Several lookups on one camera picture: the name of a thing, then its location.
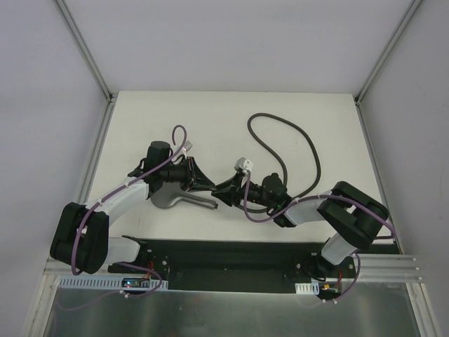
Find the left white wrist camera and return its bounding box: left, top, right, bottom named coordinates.
left=182, top=140, right=193, bottom=152

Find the right aluminium frame post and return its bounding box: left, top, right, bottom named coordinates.
left=354, top=0, right=424, bottom=106

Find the aluminium front rail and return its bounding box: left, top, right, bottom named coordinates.
left=43, top=253, right=425, bottom=283

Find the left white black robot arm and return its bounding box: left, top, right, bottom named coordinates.
left=50, top=140, right=217, bottom=275

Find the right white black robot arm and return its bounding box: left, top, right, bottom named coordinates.
left=211, top=171, right=389, bottom=279

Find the dark grey shower hose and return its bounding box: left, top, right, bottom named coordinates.
left=247, top=112, right=323, bottom=215

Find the left aluminium side rail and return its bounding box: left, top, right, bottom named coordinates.
left=73, top=93, right=118, bottom=204

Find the left aluminium frame post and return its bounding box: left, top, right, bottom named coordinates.
left=52, top=0, right=114, bottom=103

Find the aluminium frame post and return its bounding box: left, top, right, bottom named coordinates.
left=52, top=0, right=114, bottom=103
left=354, top=0, right=424, bottom=106

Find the grey shower head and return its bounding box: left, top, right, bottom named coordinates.
left=150, top=183, right=218, bottom=210

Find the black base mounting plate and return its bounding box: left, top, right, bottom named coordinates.
left=105, top=238, right=366, bottom=292

